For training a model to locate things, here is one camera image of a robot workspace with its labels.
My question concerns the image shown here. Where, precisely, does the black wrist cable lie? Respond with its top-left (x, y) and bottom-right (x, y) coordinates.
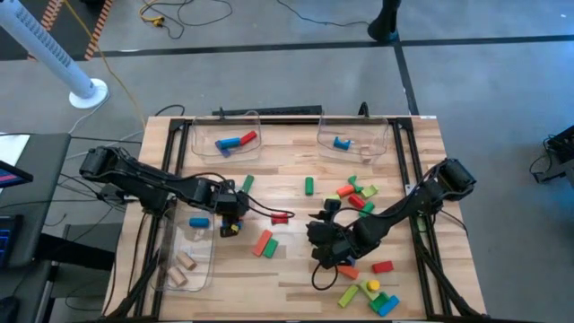
top-left (178, 171), bottom-right (296, 221)
top-left (310, 205), bottom-right (404, 292)

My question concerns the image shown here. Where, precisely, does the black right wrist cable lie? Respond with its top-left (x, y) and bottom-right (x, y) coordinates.
top-left (310, 205), bottom-right (404, 292)

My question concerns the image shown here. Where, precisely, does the clear plastic bin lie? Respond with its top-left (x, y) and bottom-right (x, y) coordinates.
top-left (151, 199), bottom-right (217, 293)
top-left (191, 109), bottom-right (263, 163)
top-left (316, 115), bottom-right (390, 165)

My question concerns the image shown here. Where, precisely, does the black backlit keyboard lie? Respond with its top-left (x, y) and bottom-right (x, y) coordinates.
top-left (0, 214), bottom-right (24, 270)

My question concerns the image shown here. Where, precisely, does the black hazard striped mat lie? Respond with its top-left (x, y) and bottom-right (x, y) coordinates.
top-left (0, 0), bottom-right (114, 62)

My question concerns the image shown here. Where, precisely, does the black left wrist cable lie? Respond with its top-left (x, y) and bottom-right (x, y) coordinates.
top-left (178, 171), bottom-right (296, 221)

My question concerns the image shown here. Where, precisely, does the black equipment box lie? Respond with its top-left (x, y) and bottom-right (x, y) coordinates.
top-left (528, 124), bottom-right (574, 185)

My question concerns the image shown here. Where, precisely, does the lime green triangle block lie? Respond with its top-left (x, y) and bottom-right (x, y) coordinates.
top-left (360, 280), bottom-right (381, 301)

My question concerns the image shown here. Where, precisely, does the black desk base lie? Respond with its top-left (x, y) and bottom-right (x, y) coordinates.
top-left (38, 223), bottom-right (118, 272)

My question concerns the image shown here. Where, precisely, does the black floor cable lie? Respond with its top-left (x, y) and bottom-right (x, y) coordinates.
top-left (156, 0), bottom-right (234, 40)
top-left (275, 0), bottom-right (373, 27)

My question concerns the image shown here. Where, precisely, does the yellow cord with plug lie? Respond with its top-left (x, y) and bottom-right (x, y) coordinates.
top-left (137, 2), bottom-right (165, 28)

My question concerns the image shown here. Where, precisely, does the black power strip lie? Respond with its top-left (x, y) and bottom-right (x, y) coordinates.
top-left (211, 104), bottom-right (324, 118)

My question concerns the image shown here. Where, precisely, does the white paper sheet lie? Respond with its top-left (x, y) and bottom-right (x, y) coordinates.
top-left (0, 133), bottom-right (31, 168)

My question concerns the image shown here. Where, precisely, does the white tower fan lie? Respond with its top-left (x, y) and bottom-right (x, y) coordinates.
top-left (0, 0), bottom-right (110, 110)

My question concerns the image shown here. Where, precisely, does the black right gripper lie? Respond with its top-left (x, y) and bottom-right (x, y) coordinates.
top-left (306, 198), bottom-right (360, 271)

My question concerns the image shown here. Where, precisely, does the long lime green block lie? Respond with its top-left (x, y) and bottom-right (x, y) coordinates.
top-left (336, 284), bottom-right (361, 310)

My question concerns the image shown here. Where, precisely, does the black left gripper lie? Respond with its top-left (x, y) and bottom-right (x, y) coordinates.
top-left (213, 179), bottom-right (250, 240)

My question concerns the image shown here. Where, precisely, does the yellow floor cable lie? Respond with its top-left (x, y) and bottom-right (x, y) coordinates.
top-left (62, 0), bottom-right (147, 131)

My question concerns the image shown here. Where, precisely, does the orange cube block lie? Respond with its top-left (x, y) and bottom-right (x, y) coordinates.
top-left (337, 265), bottom-right (361, 281)

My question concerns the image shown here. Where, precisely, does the gray side desk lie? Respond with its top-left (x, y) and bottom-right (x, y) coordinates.
top-left (0, 132), bottom-right (72, 270)

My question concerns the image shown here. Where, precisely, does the orange rectangular block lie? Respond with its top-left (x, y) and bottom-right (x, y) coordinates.
top-left (251, 229), bottom-right (274, 258)

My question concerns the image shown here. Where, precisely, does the monitor with pink screen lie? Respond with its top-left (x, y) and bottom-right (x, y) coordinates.
top-left (0, 159), bottom-right (35, 189)

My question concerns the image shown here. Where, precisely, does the green chunky block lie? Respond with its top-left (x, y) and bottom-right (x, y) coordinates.
top-left (369, 291), bottom-right (390, 314)

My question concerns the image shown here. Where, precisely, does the long purple block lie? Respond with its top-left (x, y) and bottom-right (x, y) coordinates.
top-left (213, 139), bottom-right (233, 159)

